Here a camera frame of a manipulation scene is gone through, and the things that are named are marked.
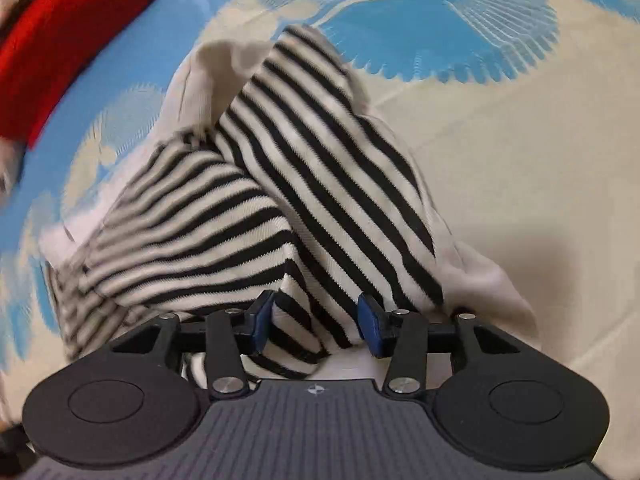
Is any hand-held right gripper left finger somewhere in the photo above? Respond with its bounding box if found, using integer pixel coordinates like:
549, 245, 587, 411
107, 289, 277, 401

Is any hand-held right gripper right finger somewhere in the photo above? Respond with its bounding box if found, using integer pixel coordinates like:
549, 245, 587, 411
356, 292, 523, 402

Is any black white striped hooded garment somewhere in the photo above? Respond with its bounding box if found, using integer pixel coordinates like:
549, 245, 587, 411
37, 24, 541, 381

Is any blue cream patterned bed sheet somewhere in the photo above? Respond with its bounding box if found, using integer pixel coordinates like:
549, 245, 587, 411
0, 0, 640, 480

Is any red folded blanket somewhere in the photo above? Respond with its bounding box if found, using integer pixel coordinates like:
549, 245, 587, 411
0, 0, 163, 150

